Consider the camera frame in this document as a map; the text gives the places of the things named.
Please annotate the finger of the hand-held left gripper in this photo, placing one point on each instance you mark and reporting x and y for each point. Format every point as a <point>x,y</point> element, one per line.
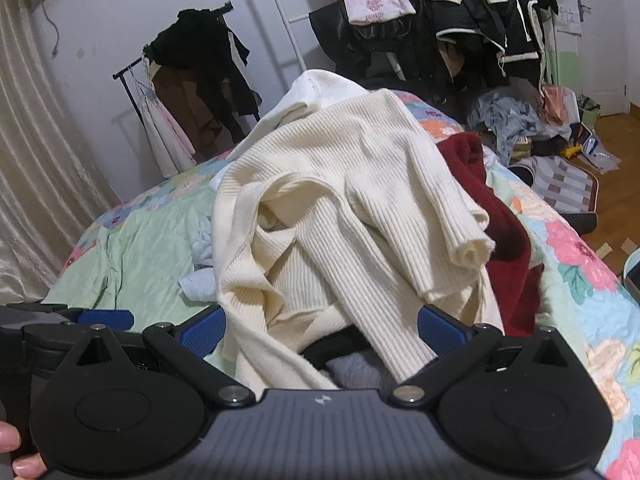
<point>105,320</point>

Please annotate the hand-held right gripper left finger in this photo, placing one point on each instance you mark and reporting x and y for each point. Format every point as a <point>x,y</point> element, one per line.
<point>202,331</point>

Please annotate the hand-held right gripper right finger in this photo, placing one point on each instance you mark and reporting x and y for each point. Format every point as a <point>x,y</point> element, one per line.
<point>440,325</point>

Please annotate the cream ribbed sweater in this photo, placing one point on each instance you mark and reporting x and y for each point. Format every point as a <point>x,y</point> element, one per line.
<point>350,185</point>

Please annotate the person's left hand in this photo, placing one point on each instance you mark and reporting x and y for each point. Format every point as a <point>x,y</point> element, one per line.
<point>27,466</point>

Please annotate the light blue cloth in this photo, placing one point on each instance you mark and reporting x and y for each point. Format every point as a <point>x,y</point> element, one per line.
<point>200,285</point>

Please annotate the floral quilt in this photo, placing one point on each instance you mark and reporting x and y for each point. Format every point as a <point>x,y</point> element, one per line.
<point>140,240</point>

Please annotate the grey cloth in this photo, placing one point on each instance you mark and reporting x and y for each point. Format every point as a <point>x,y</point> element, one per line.
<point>355,372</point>

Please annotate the dark red sweater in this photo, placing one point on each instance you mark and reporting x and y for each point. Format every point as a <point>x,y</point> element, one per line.
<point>505,240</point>

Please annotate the black cloth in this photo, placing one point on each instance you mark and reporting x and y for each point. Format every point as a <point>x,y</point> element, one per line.
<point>330,347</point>

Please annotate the cream satin curtain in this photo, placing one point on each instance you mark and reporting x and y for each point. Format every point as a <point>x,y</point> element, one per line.
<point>40,160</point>

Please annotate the pink and white garment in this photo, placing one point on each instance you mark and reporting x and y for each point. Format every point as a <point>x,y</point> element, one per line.
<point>165,140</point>

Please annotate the striped mat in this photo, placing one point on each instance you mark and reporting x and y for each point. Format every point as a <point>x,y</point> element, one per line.
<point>565,180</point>

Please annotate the white round bin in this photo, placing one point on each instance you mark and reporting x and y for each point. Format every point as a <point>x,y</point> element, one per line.
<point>634,275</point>

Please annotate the grey blue clothes pile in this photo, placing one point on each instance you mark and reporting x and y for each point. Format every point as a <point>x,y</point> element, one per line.
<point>505,115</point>

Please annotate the brown hanging garment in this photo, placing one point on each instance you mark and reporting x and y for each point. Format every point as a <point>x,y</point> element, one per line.
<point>180,97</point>

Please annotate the pink bag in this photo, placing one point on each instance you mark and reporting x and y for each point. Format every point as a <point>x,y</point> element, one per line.
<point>557,102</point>

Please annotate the black clothes rack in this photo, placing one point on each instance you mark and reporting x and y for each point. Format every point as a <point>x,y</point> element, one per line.
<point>131,67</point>

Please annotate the white cloth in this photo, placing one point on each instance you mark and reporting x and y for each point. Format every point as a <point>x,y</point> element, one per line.
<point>310,91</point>

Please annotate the black hanging garment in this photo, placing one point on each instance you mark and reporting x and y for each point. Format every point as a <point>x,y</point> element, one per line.
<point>200,45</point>

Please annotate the black shiny jacket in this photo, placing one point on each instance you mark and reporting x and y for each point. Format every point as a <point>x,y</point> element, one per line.
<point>350,42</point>

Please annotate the black jacket with white trim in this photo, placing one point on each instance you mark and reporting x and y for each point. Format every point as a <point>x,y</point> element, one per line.
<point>480,25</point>

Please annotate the white door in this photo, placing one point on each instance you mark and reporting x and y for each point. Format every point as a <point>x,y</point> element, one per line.
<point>605,60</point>

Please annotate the white garment rack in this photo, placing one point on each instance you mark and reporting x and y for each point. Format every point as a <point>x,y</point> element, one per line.
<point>282,15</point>

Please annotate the pink floral garment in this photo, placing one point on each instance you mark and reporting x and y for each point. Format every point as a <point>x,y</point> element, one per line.
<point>375,5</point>

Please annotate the paper sheet on door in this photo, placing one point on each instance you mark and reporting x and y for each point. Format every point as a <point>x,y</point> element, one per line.
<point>570,15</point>

